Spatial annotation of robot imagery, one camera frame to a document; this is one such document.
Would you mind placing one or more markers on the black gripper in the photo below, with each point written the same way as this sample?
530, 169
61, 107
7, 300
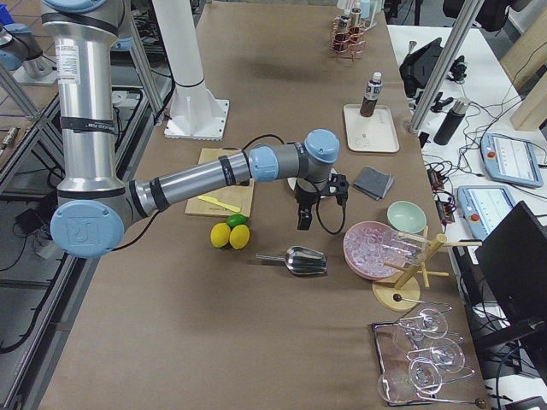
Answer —
306, 198

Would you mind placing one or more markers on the white plate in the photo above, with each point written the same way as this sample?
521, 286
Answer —
292, 183

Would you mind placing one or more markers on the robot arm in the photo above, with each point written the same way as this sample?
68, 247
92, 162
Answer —
95, 207

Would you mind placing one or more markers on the cream rabbit tray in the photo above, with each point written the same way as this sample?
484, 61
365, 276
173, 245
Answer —
374, 134

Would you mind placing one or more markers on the tea bottle on tray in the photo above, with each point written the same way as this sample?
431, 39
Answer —
371, 95

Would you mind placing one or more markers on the metal ice scoop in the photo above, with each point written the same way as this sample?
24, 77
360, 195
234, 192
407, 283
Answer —
300, 261

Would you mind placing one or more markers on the grey folded cloth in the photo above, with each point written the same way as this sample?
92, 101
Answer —
373, 183

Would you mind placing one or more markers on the pink bowl of ice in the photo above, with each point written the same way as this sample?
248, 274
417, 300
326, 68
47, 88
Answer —
365, 250

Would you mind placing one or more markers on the green lime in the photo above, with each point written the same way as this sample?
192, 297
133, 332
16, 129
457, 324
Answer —
236, 220

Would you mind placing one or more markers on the yellow lemon far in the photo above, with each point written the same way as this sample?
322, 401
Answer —
239, 236

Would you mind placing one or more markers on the yellow lemon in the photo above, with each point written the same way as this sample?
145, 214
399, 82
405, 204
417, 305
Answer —
239, 236
219, 235

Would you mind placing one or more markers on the yellow lemon near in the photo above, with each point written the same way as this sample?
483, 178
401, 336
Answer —
219, 235

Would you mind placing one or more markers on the yellow plastic knife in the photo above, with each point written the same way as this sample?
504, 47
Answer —
215, 201

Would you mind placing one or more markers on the mint green bowl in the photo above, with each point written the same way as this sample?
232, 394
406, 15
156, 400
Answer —
406, 216

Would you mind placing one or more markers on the glass mug on stand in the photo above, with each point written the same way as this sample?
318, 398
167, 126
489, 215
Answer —
398, 249

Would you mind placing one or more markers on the wooden cup tree stand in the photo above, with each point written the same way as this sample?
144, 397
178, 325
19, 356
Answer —
401, 291

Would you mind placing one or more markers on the black equipment case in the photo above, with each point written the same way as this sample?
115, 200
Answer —
417, 67

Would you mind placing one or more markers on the wine glass upper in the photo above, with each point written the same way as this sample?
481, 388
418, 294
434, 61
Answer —
428, 322

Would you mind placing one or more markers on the wine glass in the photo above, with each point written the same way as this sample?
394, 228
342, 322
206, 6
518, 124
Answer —
444, 353
428, 322
420, 383

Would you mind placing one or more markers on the teach pendant near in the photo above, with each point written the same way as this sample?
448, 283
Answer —
484, 207

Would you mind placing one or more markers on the teach pendant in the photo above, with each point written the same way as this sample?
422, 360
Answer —
510, 160
484, 207

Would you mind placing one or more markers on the tea bottle in rack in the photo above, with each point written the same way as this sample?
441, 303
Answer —
342, 29

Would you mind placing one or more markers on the black thermos bottle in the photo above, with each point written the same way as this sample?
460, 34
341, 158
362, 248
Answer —
452, 120

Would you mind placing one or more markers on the teach pendant far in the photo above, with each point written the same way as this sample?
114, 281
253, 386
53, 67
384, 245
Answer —
510, 160

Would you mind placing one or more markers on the wine glass middle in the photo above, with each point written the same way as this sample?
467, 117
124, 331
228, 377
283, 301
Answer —
444, 353

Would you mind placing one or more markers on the wine glass lower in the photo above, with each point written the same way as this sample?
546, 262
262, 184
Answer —
420, 383

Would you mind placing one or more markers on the black monitor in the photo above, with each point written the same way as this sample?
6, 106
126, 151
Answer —
513, 262

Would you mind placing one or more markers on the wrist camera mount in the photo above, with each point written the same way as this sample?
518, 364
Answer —
336, 185

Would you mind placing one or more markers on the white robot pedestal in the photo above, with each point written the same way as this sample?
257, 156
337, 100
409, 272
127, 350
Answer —
194, 111

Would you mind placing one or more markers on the copper wire bottle rack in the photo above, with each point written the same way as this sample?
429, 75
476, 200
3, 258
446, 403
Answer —
354, 46

